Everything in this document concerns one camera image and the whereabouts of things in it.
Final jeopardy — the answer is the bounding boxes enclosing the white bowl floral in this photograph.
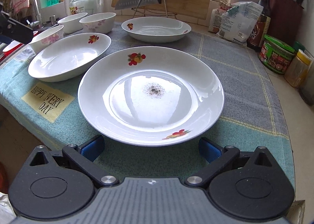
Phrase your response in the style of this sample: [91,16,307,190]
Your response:
[29,25,64,53]

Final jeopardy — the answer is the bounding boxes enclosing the white oval fruit-pattern plate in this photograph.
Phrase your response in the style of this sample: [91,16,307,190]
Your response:
[28,33,112,82]

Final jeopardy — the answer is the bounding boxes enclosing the large white fruit-pattern plate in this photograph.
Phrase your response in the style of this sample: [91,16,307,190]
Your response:
[78,46,225,147]

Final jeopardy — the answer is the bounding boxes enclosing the white bowl pink flowers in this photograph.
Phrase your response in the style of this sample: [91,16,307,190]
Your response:
[79,13,116,34]

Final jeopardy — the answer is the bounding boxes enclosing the chrome kitchen faucet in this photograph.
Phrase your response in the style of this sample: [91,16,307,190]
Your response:
[30,0,43,28]

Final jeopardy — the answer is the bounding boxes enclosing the clear glass jar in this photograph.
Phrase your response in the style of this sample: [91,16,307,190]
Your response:
[69,0,96,15]

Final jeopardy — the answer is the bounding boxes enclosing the green-lid sauce jar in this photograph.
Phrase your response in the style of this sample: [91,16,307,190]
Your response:
[259,34,295,75]

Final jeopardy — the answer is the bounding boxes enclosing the yellow-lid spice jar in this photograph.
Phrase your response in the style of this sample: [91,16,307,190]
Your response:
[284,49,312,88]

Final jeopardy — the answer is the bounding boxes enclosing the white plastic food bag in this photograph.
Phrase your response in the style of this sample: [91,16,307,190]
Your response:
[209,1,263,46]

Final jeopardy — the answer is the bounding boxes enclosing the dark soy sauce bottle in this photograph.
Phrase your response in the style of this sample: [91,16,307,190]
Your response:
[247,0,271,50]

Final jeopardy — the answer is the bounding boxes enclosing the green-cap small jar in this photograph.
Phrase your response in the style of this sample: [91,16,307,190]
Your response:
[293,41,306,54]

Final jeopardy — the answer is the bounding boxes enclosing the dark red knife block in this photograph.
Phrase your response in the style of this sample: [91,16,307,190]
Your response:
[268,0,304,46]

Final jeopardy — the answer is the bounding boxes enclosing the metal wire rack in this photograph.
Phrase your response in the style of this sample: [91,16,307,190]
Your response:
[131,0,178,19]

